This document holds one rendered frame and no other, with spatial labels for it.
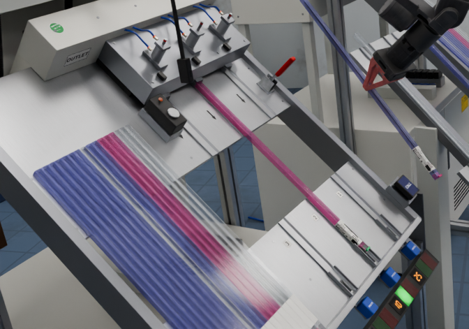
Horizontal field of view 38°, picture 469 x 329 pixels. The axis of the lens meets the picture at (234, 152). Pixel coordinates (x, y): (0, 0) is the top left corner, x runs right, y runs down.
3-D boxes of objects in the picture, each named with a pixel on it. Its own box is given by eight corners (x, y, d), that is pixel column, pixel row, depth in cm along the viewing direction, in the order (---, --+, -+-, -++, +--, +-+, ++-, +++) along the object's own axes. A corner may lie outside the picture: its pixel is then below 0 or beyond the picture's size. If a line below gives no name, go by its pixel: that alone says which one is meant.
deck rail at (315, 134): (405, 233, 152) (422, 218, 148) (401, 237, 150) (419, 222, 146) (188, 23, 164) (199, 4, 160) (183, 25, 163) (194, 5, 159)
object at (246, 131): (366, 251, 134) (370, 246, 133) (363, 254, 133) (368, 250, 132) (192, 78, 143) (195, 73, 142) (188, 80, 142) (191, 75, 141)
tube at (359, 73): (437, 179, 143) (441, 176, 142) (434, 180, 142) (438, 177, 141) (302, 0, 155) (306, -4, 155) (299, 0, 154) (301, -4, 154)
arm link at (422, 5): (462, 17, 128) (465, -1, 134) (417, -21, 126) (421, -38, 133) (418, 59, 135) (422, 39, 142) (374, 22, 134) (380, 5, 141)
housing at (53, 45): (193, 39, 163) (219, -6, 153) (35, 103, 126) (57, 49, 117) (170, 17, 164) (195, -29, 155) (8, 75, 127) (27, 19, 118)
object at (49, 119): (280, 119, 157) (292, 105, 153) (72, 256, 108) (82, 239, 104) (183, 24, 162) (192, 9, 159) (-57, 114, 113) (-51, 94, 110)
